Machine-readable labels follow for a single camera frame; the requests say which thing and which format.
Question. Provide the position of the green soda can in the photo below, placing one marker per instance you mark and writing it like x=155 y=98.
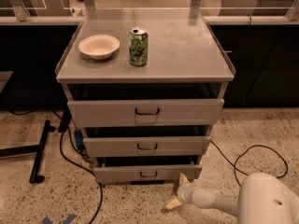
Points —
x=138 y=47

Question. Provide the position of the glass barrier with rail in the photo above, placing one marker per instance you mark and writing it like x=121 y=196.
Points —
x=215 y=11

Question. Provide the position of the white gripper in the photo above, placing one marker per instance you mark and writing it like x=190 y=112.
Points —
x=186 y=191

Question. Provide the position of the white paper bowl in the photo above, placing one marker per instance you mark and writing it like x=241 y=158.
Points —
x=99 y=47

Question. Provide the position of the grey drawer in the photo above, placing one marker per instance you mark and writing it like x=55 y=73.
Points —
x=125 y=113
x=146 y=146
x=121 y=174

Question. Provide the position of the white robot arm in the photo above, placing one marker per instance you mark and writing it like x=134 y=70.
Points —
x=262 y=199

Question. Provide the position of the blue tape cross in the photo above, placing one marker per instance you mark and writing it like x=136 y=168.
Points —
x=63 y=220

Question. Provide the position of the black metal stand base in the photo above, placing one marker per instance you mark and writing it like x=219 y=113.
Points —
x=36 y=150

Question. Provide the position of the grey drawer cabinet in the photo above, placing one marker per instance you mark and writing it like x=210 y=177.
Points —
x=184 y=62

